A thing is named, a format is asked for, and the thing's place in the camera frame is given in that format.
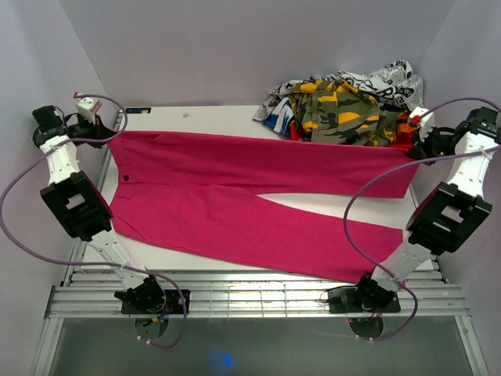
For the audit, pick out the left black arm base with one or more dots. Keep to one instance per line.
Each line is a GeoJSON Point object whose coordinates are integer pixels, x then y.
{"type": "Point", "coordinates": [174, 303]}

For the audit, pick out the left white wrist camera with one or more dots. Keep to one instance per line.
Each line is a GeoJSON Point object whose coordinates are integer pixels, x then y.
{"type": "Point", "coordinates": [87, 107]}

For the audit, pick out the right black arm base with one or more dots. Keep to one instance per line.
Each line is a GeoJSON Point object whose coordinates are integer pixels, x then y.
{"type": "Point", "coordinates": [350, 299]}

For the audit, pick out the dark label sticker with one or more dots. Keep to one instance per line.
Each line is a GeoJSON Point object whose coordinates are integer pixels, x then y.
{"type": "Point", "coordinates": [138, 110]}

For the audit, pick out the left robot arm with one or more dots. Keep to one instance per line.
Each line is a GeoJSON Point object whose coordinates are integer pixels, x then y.
{"type": "Point", "coordinates": [80, 208]}

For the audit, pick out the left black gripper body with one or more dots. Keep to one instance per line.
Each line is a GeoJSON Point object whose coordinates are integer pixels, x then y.
{"type": "Point", "coordinates": [84, 129]}

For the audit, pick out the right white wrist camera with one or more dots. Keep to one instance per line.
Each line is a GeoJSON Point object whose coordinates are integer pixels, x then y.
{"type": "Point", "coordinates": [422, 121]}

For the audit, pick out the aluminium rail frame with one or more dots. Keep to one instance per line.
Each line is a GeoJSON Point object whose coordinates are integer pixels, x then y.
{"type": "Point", "coordinates": [246, 320]}

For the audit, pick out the blue white garment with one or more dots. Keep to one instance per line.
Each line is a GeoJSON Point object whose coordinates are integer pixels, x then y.
{"type": "Point", "coordinates": [281, 118]}

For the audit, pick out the pink trousers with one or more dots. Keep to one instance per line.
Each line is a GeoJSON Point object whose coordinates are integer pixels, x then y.
{"type": "Point", "coordinates": [207, 195]}

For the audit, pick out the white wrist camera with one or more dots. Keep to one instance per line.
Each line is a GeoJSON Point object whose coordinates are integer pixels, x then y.
{"type": "Point", "coordinates": [87, 107]}
{"type": "Point", "coordinates": [422, 121]}

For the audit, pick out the black white print trousers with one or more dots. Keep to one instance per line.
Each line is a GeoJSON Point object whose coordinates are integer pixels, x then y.
{"type": "Point", "coordinates": [396, 85]}

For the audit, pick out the orange garment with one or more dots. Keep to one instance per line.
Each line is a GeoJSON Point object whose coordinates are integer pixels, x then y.
{"type": "Point", "coordinates": [404, 132]}

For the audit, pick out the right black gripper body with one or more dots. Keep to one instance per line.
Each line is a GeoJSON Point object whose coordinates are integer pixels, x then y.
{"type": "Point", "coordinates": [435, 145]}

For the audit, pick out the camouflage trousers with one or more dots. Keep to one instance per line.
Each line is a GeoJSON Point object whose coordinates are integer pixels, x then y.
{"type": "Point", "coordinates": [335, 112]}

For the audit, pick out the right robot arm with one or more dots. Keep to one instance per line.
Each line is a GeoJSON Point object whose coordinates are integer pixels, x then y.
{"type": "Point", "coordinates": [450, 213]}

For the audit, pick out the red plastic bin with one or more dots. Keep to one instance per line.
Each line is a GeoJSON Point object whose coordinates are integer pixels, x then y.
{"type": "Point", "coordinates": [297, 133]}

